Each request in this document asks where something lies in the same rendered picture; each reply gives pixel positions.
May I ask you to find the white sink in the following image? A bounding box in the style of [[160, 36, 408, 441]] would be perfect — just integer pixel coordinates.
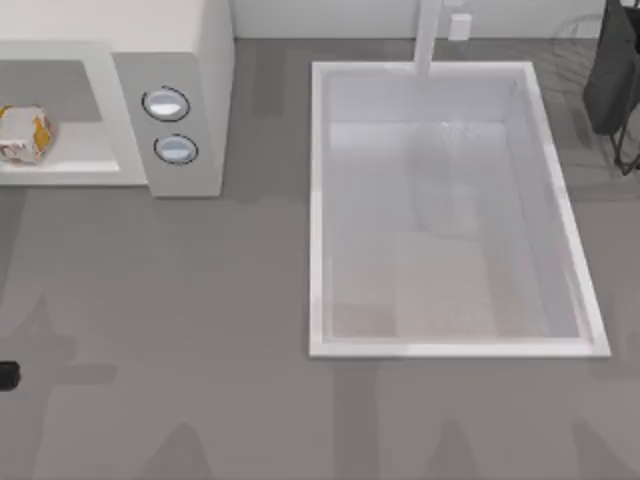
[[307, 60, 613, 360]]

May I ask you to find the larger round microwave knob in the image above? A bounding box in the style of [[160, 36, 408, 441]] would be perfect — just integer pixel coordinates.
[[141, 85, 191, 123]]

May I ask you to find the smaller round microwave knob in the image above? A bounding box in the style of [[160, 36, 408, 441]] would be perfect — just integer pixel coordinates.
[[152, 133, 200, 166]]

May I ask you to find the black folding chair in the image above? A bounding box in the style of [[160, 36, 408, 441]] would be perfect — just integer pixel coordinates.
[[583, 0, 640, 176]]

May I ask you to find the tall white tap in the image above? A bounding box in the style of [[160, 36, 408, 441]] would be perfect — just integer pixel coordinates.
[[412, 0, 441, 76]]

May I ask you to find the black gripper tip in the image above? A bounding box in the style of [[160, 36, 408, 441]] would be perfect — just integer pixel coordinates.
[[0, 360, 23, 392]]

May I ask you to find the white and yellow crumpled bag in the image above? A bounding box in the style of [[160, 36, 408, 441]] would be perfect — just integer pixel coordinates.
[[0, 103, 60, 167]]

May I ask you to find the pale microwave oven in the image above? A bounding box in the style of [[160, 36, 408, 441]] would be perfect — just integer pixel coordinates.
[[0, 0, 236, 199]]

